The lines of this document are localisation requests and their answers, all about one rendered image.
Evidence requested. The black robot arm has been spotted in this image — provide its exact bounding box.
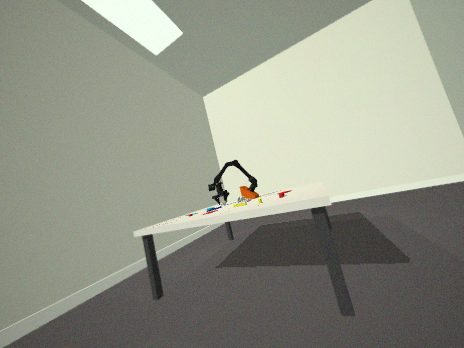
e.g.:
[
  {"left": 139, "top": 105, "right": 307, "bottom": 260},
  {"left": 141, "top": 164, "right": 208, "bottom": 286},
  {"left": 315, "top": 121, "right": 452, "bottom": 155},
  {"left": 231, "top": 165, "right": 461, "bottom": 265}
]
[{"left": 208, "top": 160, "right": 258, "bottom": 195}]

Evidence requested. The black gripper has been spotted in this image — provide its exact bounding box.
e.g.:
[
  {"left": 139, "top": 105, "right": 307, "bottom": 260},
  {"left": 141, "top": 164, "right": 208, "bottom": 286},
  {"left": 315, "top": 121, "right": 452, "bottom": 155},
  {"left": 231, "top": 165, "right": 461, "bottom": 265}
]
[{"left": 212, "top": 188, "right": 230, "bottom": 205}]

